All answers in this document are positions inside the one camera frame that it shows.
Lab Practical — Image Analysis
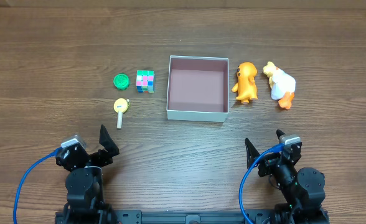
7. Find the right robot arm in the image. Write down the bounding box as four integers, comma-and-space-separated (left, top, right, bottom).
238, 129, 329, 223

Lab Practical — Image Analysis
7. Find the pastel rubik's cube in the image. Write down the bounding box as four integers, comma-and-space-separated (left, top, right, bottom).
136, 70, 155, 93

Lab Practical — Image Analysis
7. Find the green round lid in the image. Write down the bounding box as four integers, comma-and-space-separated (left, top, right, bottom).
113, 73, 130, 90

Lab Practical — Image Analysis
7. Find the orange dog figurine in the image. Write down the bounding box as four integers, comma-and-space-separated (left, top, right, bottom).
231, 62, 258, 104

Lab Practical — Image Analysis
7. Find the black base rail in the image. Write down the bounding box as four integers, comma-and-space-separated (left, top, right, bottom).
54, 209, 331, 224

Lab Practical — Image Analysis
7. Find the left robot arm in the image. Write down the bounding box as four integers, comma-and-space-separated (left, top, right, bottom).
55, 125, 120, 224

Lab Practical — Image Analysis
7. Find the white box maroon interior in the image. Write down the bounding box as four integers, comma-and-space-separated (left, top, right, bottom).
166, 55, 229, 123

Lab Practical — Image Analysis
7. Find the white duck figurine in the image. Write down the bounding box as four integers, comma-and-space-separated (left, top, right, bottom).
263, 62, 296, 110

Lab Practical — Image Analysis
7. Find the yellow disc wooden handle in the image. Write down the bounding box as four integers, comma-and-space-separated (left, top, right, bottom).
113, 98, 130, 129

